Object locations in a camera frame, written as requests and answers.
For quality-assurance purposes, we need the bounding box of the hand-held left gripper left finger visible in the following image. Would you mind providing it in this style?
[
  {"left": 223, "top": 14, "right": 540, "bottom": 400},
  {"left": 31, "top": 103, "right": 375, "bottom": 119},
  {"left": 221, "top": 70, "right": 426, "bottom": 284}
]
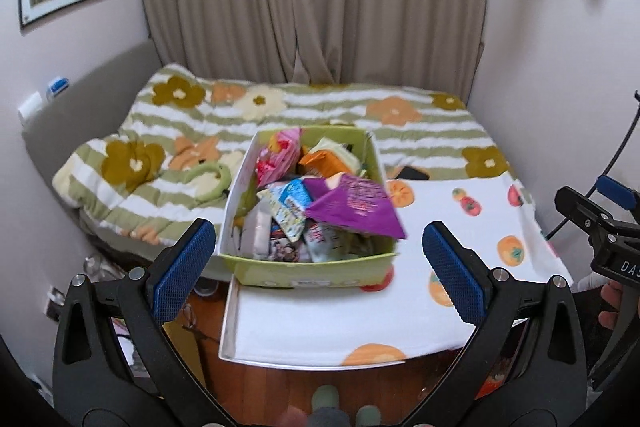
[{"left": 52, "top": 218, "right": 236, "bottom": 427}]

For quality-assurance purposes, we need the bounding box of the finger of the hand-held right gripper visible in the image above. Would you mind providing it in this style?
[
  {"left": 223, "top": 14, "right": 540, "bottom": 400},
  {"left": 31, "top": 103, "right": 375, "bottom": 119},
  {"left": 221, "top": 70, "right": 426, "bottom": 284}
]
[
  {"left": 595, "top": 175, "right": 640, "bottom": 228},
  {"left": 554, "top": 186, "right": 621, "bottom": 238}
]

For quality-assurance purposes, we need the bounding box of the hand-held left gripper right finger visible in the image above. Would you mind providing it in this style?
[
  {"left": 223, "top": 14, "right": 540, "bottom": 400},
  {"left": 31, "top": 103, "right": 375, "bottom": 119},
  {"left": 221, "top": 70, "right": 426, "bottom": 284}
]
[{"left": 421, "top": 221, "right": 588, "bottom": 427}]

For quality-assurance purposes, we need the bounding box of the white red-label snack packet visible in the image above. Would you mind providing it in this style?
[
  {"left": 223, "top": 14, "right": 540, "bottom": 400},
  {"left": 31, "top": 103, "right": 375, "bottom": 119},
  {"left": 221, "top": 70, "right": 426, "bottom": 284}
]
[{"left": 252, "top": 202, "right": 276, "bottom": 260}]

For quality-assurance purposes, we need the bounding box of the purple snack packet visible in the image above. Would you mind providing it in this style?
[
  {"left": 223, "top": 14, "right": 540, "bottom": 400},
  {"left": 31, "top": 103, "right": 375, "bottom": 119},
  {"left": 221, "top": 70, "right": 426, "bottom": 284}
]
[{"left": 302, "top": 174, "right": 407, "bottom": 240}]

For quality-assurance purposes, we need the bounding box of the green cardboard box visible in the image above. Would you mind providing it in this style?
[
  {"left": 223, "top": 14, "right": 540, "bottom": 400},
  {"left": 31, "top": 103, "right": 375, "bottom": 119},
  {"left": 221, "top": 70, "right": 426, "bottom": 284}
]
[{"left": 216, "top": 125, "right": 398, "bottom": 290}]

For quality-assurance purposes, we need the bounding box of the pink yellow snack packet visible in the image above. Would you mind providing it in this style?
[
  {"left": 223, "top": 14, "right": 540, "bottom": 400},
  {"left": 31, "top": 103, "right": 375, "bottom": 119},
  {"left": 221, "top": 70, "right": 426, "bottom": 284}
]
[{"left": 255, "top": 128, "right": 303, "bottom": 185}]

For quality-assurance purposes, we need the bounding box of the cream snack packet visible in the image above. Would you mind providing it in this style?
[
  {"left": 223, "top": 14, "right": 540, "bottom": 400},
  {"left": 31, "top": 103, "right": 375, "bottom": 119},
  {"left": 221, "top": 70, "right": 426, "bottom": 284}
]
[{"left": 315, "top": 137, "right": 361, "bottom": 158}]

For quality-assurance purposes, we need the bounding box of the person's right hand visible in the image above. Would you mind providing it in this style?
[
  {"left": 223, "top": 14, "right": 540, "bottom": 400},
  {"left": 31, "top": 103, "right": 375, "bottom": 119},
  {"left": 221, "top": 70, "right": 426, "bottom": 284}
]
[{"left": 598, "top": 281, "right": 626, "bottom": 331}]

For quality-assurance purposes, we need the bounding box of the black phone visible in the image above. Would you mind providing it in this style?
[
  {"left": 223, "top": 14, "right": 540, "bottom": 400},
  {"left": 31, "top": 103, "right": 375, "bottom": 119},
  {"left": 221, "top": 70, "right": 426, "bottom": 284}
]
[{"left": 392, "top": 166, "right": 431, "bottom": 182}]

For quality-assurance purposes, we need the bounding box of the pale green slipper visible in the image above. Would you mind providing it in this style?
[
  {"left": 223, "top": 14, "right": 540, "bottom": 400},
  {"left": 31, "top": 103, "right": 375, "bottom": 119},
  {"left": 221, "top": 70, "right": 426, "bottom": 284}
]
[
  {"left": 311, "top": 384, "right": 341, "bottom": 413},
  {"left": 355, "top": 404, "right": 383, "bottom": 427}
]

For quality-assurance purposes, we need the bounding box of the grey bed headboard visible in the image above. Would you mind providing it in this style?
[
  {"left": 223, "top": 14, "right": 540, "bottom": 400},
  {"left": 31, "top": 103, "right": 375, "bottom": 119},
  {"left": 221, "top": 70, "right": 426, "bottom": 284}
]
[{"left": 22, "top": 39, "right": 161, "bottom": 158}]

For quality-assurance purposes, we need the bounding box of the floral striped blanket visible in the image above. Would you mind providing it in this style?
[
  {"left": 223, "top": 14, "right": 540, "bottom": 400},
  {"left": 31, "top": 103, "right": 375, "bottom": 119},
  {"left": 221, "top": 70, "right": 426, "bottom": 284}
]
[{"left": 52, "top": 63, "right": 516, "bottom": 258}]

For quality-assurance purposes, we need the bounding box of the blue white small device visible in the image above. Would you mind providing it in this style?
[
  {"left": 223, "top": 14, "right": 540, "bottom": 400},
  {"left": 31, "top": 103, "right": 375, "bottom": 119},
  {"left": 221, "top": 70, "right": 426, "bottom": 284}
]
[{"left": 46, "top": 77, "right": 71, "bottom": 100}]

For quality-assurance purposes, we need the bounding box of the white wall switch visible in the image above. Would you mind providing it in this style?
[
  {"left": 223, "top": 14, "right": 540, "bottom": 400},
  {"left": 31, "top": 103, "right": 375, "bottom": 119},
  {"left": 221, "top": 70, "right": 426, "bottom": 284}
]
[{"left": 17, "top": 91, "right": 43, "bottom": 120}]

